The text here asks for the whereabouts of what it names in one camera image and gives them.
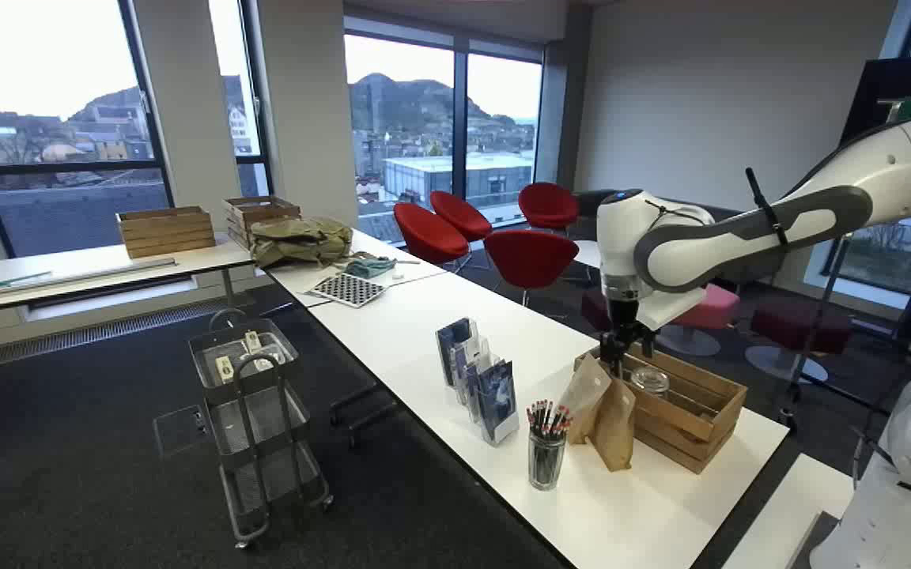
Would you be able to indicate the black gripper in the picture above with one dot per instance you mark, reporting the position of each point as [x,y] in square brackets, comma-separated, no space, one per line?
[626,323]

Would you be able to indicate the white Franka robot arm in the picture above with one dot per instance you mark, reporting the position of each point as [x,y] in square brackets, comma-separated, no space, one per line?
[710,250]

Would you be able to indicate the dark pencil cup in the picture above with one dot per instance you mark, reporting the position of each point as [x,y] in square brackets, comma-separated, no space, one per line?
[544,463]

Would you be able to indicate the clear glass jar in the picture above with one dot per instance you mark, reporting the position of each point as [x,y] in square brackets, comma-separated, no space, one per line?
[649,380]

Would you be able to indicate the small brown paper bag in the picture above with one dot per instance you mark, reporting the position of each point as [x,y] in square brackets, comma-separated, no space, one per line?
[587,398]

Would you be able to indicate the tall brown paper bag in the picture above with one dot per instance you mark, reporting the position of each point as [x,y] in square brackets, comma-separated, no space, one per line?
[614,429]

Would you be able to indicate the open slatted wooden crate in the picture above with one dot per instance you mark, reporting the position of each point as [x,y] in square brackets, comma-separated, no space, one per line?
[694,416]

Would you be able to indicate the pink round stool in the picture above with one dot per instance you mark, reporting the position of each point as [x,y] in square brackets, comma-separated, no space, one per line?
[717,307]

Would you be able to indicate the small white round table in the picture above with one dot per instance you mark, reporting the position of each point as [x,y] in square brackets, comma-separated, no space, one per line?
[587,254]

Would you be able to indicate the blue white boxes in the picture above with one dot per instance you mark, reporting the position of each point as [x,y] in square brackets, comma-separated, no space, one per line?
[498,403]

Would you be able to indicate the red lounge chair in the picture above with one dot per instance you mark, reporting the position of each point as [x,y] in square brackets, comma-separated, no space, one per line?
[461,212]
[529,259]
[427,238]
[549,204]

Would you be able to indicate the dark blue booklet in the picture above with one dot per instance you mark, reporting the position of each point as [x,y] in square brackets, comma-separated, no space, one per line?
[450,350]

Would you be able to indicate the dark red round stool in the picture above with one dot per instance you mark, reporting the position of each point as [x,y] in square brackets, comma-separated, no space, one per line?
[797,329]

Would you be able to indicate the olive green bag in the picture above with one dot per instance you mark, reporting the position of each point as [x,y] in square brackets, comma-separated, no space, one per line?
[297,242]

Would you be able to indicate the black framed display screen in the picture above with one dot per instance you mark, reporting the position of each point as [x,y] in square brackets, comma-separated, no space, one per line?
[899,90]

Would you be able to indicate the dark wooden crate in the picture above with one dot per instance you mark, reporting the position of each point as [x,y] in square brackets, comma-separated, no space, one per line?
[263,209]

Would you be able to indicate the cardboard box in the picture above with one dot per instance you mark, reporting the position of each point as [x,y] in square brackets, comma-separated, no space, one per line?
[165,232]

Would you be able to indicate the white side desk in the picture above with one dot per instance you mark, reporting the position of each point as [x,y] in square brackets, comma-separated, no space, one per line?
[85,273]

